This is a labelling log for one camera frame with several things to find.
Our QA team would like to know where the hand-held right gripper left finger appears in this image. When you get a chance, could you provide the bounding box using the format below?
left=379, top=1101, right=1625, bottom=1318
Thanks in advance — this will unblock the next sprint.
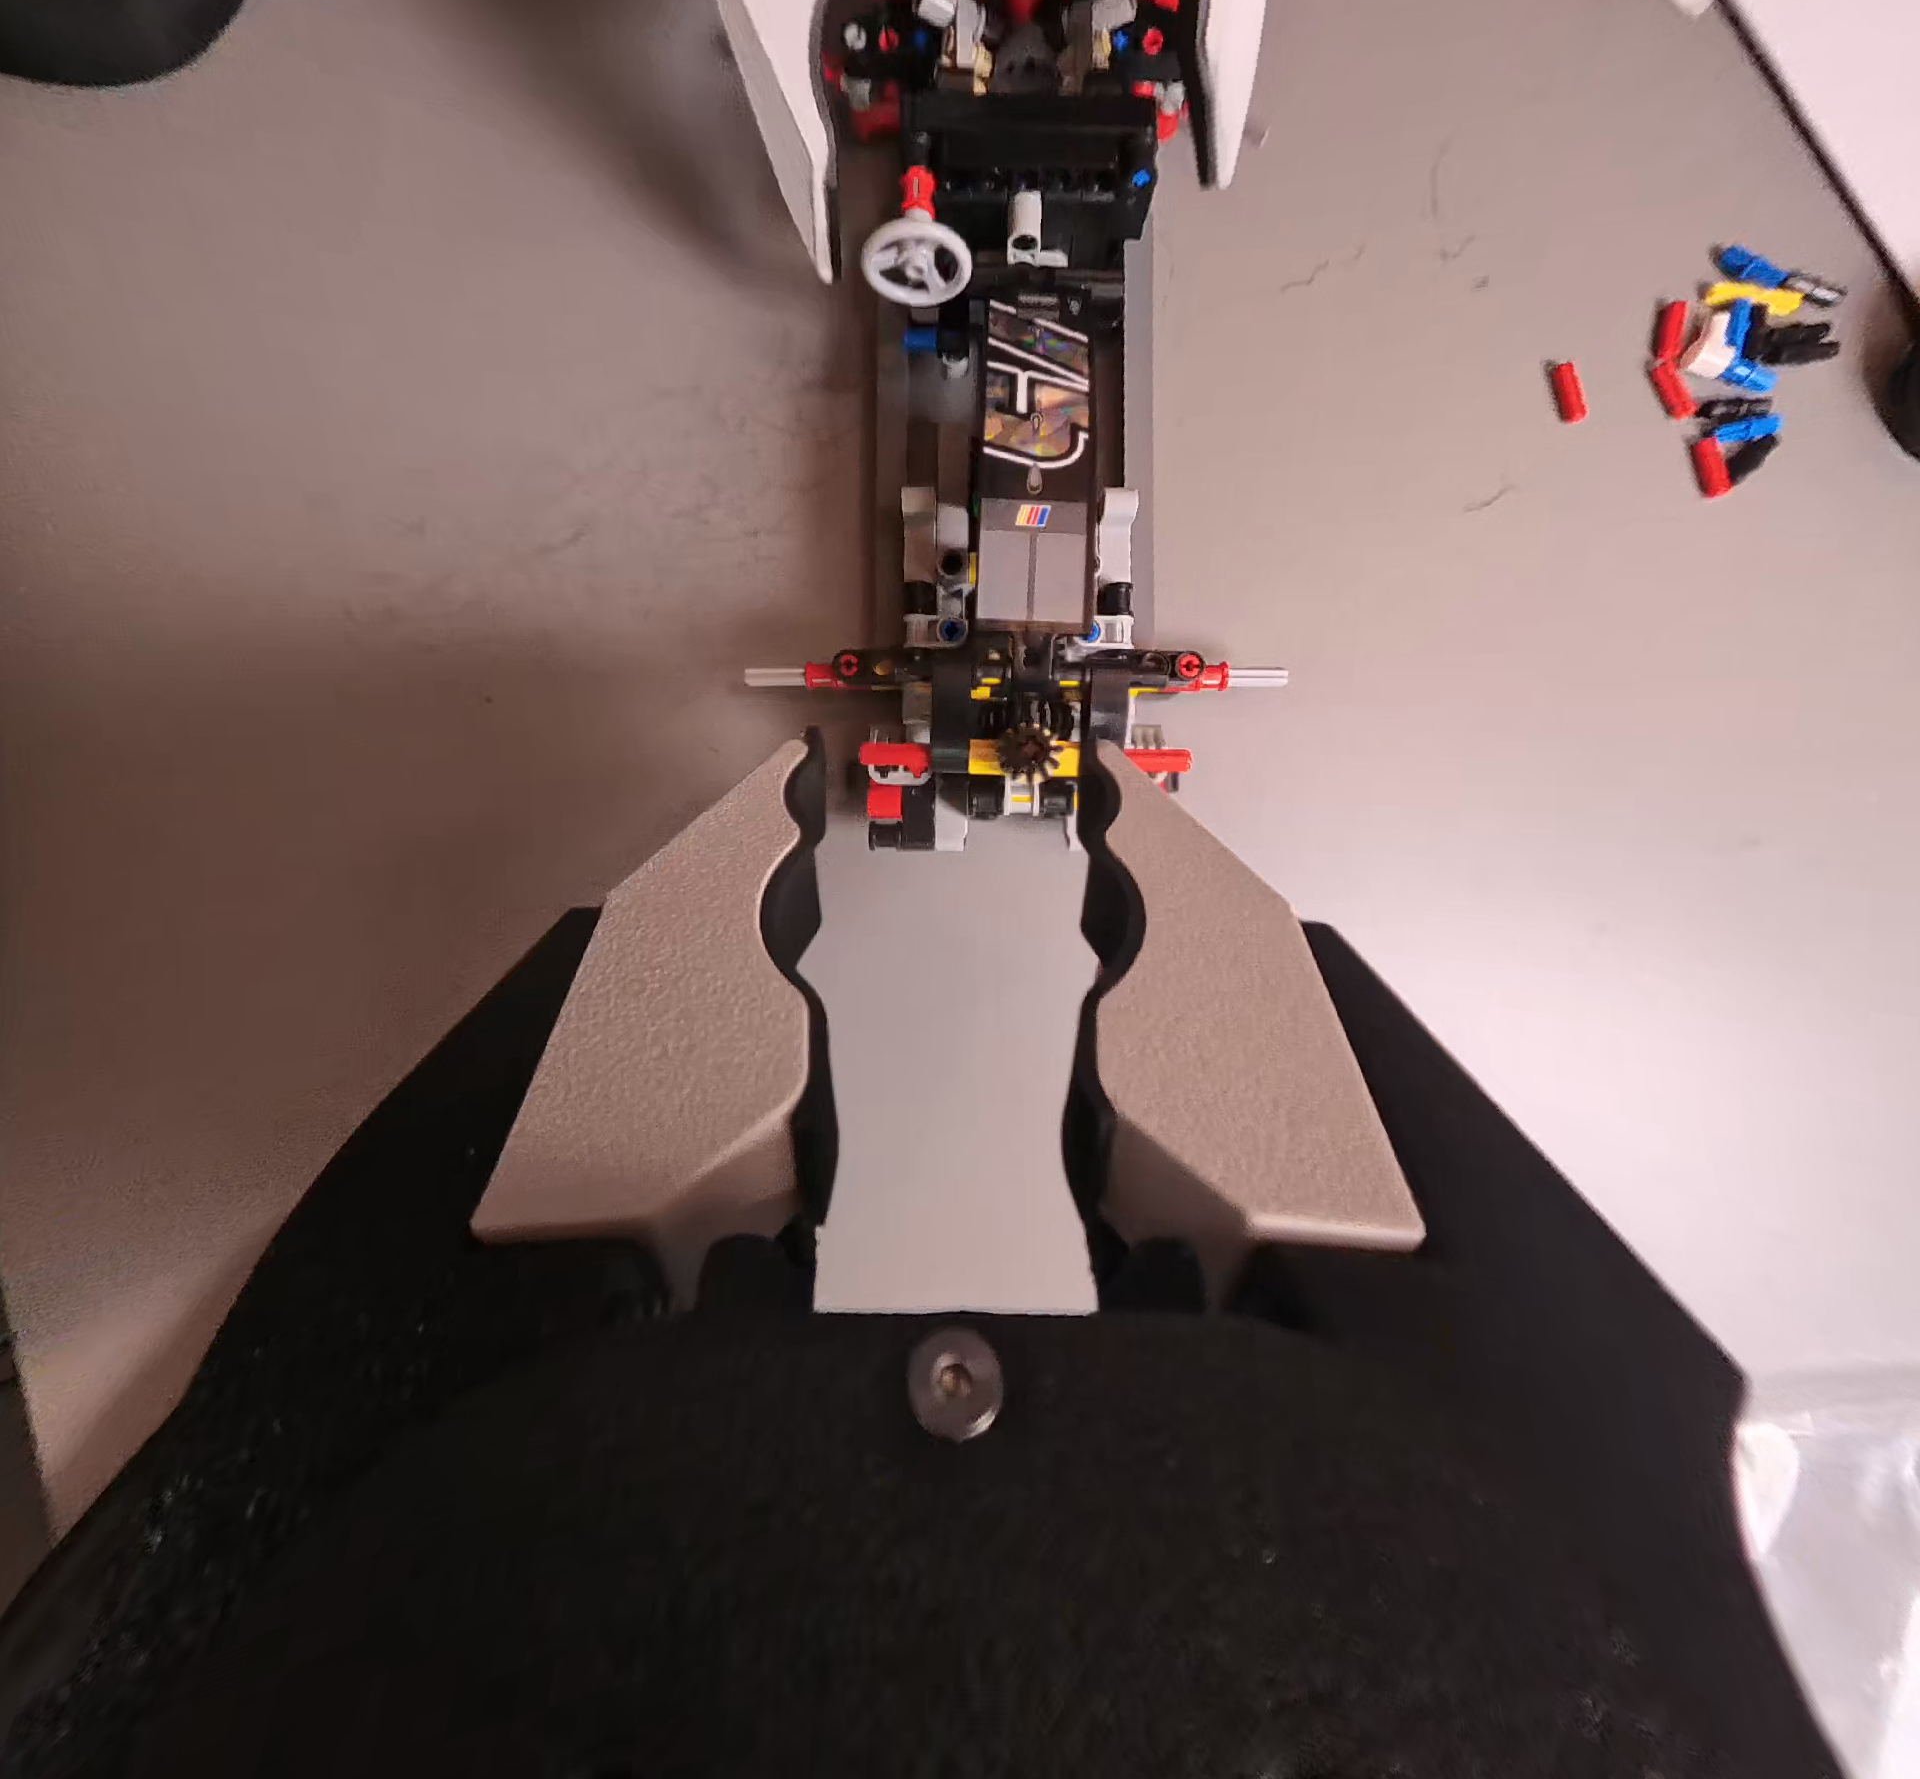
left=470, top=734, right=830, bottom=1308

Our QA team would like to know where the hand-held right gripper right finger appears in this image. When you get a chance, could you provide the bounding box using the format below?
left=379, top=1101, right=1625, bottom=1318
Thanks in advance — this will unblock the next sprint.
left=1078, top=736, right=1425, bottom=1308

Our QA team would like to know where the lego car chassis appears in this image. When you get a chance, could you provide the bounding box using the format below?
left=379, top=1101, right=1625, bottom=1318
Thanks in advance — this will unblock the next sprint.
left=745, top=0, right=1288, bottom=858

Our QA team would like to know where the white book stand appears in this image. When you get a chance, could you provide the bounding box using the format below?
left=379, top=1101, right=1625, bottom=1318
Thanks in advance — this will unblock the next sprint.
left=1702, top=0, right=1920, bottom=296

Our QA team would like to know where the pile of small lego pins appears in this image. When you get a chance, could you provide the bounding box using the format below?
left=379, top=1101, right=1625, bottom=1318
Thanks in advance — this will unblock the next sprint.
left=1545, top=243, right=1845, bottom=502

